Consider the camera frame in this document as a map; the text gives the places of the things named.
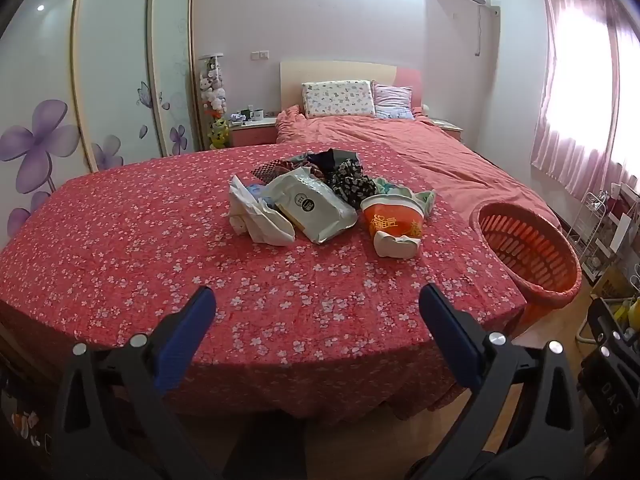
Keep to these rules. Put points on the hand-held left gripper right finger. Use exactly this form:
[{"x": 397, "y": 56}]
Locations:
[{"x": 450, "y": 342}]

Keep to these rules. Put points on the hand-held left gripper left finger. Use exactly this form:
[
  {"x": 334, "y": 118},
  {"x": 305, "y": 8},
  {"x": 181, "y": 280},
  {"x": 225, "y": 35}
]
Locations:
[{"x": 184, "y": 345}]

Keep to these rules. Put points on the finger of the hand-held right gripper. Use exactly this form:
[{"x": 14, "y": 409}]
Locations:
[{"x": 602, "y": 317}]

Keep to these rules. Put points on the orange plastic laundry basket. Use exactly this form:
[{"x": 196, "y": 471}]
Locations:
[{"x": 530, "y": 255}]

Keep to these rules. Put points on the orange instant noodle cup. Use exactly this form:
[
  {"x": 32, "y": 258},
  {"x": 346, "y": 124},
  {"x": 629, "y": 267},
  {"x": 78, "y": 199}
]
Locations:
[{"x": 392, "y": 222}]

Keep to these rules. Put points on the pale green sock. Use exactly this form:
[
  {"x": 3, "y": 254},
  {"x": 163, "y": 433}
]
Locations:
[{"x": 422, "y": 202}]

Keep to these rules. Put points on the white paper bag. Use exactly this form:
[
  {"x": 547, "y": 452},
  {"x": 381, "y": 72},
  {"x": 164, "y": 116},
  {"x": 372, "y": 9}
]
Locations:
[{"x": 260, "y": 220}]

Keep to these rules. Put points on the white wipes packet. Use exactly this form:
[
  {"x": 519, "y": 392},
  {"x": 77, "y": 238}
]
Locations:
[{"x": 310, "y": 205}]

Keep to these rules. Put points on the black floral cloth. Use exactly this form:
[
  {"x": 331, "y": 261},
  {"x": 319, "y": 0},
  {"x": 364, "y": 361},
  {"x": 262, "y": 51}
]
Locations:
[{"x": 350, "y": 182}]

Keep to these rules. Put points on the black mesh mat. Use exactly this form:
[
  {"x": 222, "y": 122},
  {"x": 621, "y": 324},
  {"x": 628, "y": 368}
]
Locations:
[{"x": 267, "y": 170}]

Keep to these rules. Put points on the dark blue grey cloth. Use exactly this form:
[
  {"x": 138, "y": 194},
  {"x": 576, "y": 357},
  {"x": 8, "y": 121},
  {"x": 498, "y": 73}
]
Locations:
[{"x": 327, "y": 159}]

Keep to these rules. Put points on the brown cardboard box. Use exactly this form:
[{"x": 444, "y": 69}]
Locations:
[{"x": 607, "y": 285}]

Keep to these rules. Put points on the red floral blanket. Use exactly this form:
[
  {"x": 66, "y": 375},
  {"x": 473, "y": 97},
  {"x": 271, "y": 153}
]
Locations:
[{"x": 150, "y": 240}]

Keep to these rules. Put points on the yellow green plush toy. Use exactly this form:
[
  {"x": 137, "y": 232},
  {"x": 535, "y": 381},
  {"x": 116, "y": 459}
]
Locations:
[{"x": 220, "y": 134}]

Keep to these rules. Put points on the pink white nightstand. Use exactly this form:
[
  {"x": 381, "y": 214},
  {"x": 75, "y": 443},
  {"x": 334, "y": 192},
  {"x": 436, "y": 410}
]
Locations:
[
  {"x": 252, "y": 132},
  {"x": 447, "y": 127}
]

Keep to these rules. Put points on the pink curtain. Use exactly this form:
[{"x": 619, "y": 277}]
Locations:
[{"x": 575, "y": 100}]

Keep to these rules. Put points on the white mug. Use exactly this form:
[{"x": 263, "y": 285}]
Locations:
[{"x": 257, "y": 115}]

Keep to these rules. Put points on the pink striped pillow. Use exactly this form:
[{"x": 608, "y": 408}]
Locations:
[{"x": 392, "y": 100}]

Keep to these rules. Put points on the clear plush toy tube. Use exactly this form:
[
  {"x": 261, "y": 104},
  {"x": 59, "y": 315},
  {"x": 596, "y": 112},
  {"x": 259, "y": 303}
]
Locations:
[{"x": 214, "y": 85}]

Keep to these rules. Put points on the white floral pillow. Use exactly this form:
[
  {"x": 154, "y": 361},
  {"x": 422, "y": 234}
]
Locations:
[{"x": 337, "y": 99}]

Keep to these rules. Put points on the beige pink headboard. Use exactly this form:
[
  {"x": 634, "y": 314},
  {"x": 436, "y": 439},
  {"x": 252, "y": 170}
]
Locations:
[{"x": 340, "y": 70}]

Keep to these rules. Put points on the flower print sliding wardrobe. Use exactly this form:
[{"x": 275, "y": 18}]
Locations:
[{"x": 110, "y": 60}]

